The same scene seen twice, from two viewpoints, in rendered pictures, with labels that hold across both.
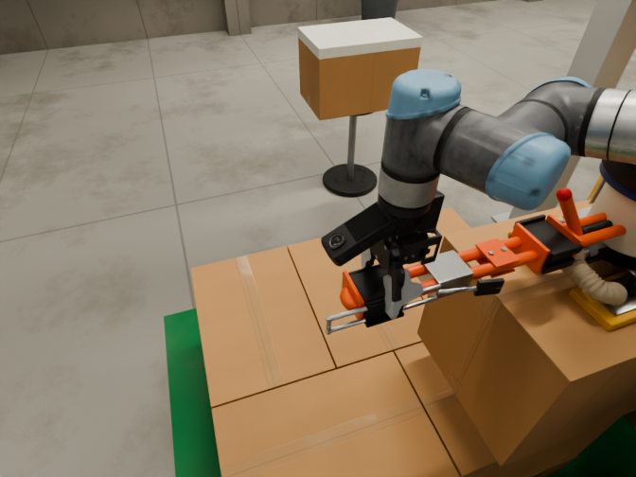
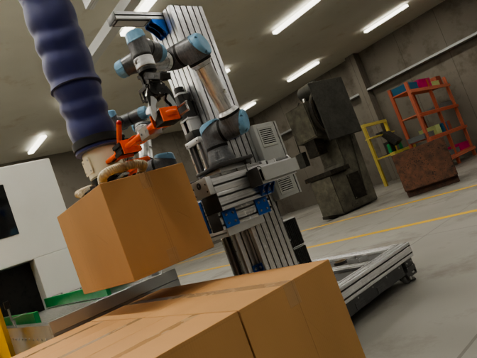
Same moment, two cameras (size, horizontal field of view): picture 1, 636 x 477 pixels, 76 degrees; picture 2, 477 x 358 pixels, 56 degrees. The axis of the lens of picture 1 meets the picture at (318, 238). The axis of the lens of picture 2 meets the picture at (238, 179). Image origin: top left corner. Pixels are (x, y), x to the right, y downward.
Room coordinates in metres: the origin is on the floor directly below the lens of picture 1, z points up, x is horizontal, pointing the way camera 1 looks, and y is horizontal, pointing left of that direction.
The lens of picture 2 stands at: (0.87, 1.48, 0.79)
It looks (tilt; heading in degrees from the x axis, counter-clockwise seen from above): 4 degrees up; 249
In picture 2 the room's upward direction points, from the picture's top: 20 degrees counter-clockwise
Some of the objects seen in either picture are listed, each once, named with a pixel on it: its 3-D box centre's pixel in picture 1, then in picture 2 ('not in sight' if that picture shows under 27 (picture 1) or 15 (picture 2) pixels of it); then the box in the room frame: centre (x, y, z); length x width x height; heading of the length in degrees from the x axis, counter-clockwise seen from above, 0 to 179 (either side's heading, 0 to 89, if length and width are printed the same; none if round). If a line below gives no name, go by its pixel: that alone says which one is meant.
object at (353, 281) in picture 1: (373, 290); (165, 117); (0.44, -0.09, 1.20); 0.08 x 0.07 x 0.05; 110
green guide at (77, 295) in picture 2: not in sight; (76, 295); (0.99, -2.48, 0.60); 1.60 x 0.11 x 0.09; 108
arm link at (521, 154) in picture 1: (506, 153); (150, 52); (0.38, -0.20, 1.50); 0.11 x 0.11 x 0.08; 45
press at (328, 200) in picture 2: not in sight; (325, 146); (-4.10, -6.11, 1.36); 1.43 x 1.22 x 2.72; 19
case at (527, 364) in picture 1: (572, 317); (131, 231); (0.62, -0.65, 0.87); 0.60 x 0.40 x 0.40; 109
